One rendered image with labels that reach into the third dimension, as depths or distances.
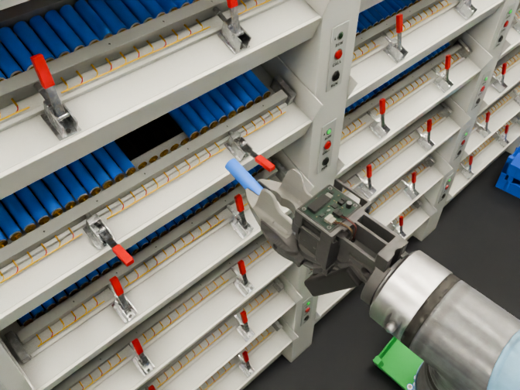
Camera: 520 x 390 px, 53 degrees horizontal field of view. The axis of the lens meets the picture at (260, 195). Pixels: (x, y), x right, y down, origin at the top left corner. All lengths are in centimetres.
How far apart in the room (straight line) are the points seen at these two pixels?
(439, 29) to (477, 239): 106
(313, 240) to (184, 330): 60
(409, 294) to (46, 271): 48
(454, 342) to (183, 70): 46
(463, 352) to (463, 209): 171
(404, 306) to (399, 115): 84
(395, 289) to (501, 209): 176
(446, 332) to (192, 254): 56
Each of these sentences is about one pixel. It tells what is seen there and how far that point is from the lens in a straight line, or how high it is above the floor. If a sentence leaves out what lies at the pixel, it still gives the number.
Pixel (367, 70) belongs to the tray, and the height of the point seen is 95.
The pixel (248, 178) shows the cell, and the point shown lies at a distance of 68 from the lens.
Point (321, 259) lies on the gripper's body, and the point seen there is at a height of 107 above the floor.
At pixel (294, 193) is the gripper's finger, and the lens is 66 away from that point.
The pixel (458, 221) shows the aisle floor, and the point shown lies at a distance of 218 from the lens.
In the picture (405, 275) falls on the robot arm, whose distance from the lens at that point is 55.
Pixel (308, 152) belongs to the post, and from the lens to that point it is 102.
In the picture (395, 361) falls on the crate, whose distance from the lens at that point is 174.
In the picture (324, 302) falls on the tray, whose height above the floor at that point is 15.
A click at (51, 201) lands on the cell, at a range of 79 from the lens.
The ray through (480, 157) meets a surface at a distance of 224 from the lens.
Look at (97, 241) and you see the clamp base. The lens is 77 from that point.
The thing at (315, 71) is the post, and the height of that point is 104.
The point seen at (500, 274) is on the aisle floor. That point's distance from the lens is 207.
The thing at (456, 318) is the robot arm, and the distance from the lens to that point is 54.
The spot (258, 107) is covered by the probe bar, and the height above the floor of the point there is 99.
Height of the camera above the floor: 154
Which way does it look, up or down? 46 degrees down
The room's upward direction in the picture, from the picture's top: straight up
